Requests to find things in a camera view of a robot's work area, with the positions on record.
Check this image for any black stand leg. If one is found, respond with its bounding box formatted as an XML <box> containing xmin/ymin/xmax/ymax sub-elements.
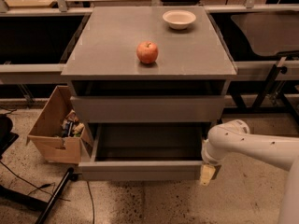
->
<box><xmin>35</xmin><ymin>168</ymin><xmax>74</xmax><ymax>224</ymax></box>

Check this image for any black floor cable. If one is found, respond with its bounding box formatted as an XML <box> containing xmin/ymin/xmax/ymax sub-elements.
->
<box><xmin>0</xmin><ymin>161</ymin><xmax>95</xmax><ymax>224</ymax></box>

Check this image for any cardboard box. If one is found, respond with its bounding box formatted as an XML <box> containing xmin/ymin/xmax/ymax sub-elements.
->
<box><xmin>28</xmin><ymin>86</ymin><xmax>91</xmax><ymax>164</ymax></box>

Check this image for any white bowl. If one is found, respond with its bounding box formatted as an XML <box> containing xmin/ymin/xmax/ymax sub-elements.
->
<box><xmin>163</xmin><ymin>10</ymin><xmax>196</xmax><ymax>30</ymax></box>

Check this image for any clutter inside cardboard box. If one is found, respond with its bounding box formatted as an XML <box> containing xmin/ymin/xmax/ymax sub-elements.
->
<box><xmin>61</xmin><ymin>110</ymin><xmax>84</xmax><ymax>137</ymax></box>

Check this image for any grey top drawer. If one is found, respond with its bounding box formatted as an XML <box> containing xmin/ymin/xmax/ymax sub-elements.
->
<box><xmin>71</xmin><ymin>96</ymin><xmax>224</xmax><ymax>123</ymax></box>

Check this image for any red apple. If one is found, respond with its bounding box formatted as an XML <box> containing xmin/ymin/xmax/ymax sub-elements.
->
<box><xmin>136</xmin><ymin>41</ymin><xmax>158</xmax><ymax>64</ymax></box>

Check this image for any grey drawer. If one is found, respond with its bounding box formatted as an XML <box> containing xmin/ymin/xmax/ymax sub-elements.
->
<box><xmin>79</xmin><ymin>123</ymin><xmax>209</xmax><ymax>181</ymax></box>
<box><xmin>71</xmin><ymin>96</ymin><xmax>224</xmax><ymax>123</ymax></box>

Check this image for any black office chair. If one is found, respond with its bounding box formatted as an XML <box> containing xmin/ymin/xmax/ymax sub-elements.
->
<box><xmin>0</xmin><ymin>114</ymin><xmax>19</xmax><ymax>159</ymax></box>

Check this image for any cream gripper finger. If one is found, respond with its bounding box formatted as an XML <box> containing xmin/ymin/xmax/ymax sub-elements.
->
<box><xmin>200</xmin><ymin>164</ymin><xmax>216</xmax><ymax>186</ymax></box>

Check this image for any grey desk chair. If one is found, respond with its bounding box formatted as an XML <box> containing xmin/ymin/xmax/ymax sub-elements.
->
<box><xmin>231</xmin><ymin>12</ymin><xmax>299</xmax><ymax>123</ymax></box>

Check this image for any grey drawer cabinet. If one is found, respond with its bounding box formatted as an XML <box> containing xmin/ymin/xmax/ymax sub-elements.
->
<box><xmin>61</xmin><ymin>6</ymin><xmax>238</xmax><ymax>176</ymax></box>

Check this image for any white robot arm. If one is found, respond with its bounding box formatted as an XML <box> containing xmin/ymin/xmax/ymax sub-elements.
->
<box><xmin>201</xmin><ymin>119</ymin><xmax>299</xmax><ymax>224</ymax></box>

